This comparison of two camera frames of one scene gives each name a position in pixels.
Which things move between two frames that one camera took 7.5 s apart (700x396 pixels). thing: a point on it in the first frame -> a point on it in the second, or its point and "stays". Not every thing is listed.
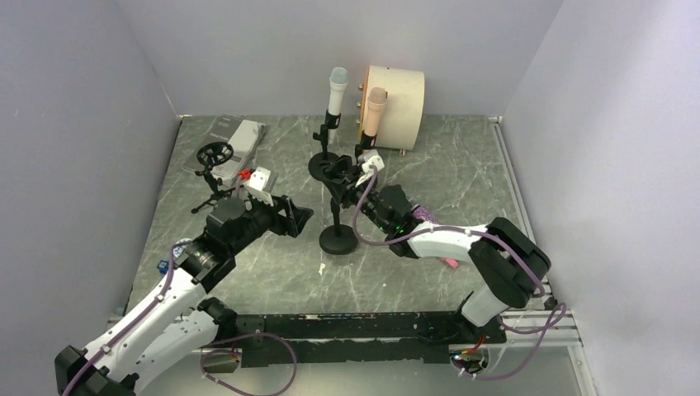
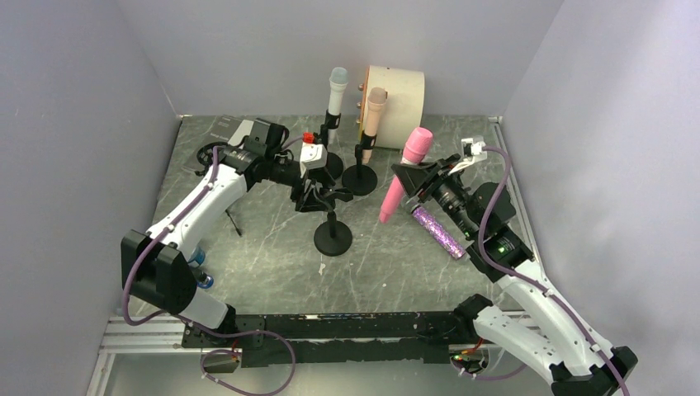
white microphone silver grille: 338,78 stays
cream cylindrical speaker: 401,115 stays
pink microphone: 452,262 -> 418,144
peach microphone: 377,97 stays
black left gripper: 282,215 -> 305,190
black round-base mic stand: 332,121 stays
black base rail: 359,338 stays
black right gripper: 350,184 -> 425,182
